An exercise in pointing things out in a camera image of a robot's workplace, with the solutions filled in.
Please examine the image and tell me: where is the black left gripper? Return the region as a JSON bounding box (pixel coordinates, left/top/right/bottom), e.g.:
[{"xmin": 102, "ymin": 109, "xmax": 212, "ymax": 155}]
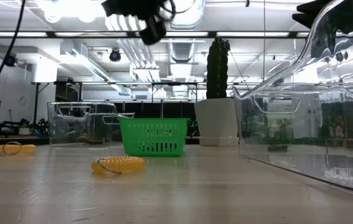
[{"xmin": 101, "ymin": 0, "xmax": 177, "ymax": 46}]

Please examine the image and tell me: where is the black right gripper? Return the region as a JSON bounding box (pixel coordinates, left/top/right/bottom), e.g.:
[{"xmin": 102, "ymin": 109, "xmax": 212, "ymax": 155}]
[{"xmin": 291, "ymin": 0, "xmax": 353, "ymax": 58}]

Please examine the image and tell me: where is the yellow spring keychain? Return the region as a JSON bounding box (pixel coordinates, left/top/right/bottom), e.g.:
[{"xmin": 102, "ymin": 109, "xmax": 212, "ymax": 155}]
[
  {"xmin": 91, "ymin": 155, "xmax": 146, "ymax": 175},
  {"xmin": 0, "ymin": 141, "xmax": 38, "ymax": 156}
]

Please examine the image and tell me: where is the black round ceiling lamp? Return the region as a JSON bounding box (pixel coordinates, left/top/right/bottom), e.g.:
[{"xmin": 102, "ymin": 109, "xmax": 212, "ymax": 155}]
[
  {"xmin": 334, "ymin": 50, "xmax": 349, "ymax": 62},
  {"xmin": 3, "ymin": 53, "xmax": 18, "ymax": 68},
  {"xmin": 109, "ymin": 48, "xmax": 122, "ymax": 63}
]

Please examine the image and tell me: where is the large clear plastic bin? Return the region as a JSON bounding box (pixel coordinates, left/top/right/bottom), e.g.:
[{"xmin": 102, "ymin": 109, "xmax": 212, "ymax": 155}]
[{"xmin": 232, "ymin": 0, "xmax": 353, "ymax": 196}]

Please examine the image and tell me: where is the green artificial cactus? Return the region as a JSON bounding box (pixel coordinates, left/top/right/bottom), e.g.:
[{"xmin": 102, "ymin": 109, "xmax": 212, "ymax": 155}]
[{"xmin": 206, "ymin": 36, "xmax": 231, "ymax": 100}]

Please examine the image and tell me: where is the green plastic slotted basket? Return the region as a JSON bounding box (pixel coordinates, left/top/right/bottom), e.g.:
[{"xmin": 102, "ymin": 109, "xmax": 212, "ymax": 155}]
[{"xmin": 117, "ymin": 117, "xmax": 191, "ymax": 157}]

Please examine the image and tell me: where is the small clear plastic bin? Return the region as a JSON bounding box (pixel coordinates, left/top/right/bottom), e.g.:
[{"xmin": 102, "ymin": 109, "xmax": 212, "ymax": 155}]
[{"xmin": 47, "ymin": 101, "xmax": 136, "ymax": 147}]

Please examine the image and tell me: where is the white hexagonal plant pot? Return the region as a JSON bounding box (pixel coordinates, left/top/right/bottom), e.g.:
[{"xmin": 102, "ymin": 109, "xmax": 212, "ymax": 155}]
[{"xmin": 194, "ymin": 98, "xmax": 240, "ymax": 147}]

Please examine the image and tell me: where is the black overhead frame beam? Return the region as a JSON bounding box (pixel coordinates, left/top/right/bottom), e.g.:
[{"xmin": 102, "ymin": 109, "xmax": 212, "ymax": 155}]
[{"xmin": 0, "ymin": 30, "xmax": 353, "ymax": 40}]

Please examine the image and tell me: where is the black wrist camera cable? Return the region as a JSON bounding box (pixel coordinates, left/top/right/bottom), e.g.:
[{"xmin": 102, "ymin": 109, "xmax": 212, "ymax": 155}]
[{"xmin": 160, "ymin": 0, "xmax": 198, "ymax": 16}]

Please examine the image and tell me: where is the thin vertical hanging wire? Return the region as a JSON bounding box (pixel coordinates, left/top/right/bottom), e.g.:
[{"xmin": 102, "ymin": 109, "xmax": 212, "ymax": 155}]
[{"xmin": 262, "ymin": 0, "xmax": 266, "ymax": 82}]

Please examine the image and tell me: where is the white rectangular air duct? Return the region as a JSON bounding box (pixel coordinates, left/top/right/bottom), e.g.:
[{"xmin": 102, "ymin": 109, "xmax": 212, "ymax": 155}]
[{"xmin": 60, "ymin": 42, "xmax": 131, "ymax": 96}]

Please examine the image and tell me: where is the black background workbench frame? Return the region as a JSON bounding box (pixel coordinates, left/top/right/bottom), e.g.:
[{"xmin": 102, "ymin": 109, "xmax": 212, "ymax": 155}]
[{"xmin": 30, "ymin": 80, "xmax": 236, "ymax": 125}]

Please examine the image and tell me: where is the thin black hanging cable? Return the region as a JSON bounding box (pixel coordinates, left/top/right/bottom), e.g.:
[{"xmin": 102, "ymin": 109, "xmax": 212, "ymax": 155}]
[{"xmin": 0, "ymin": 0, "xmax": 27, "ymax": 113}]

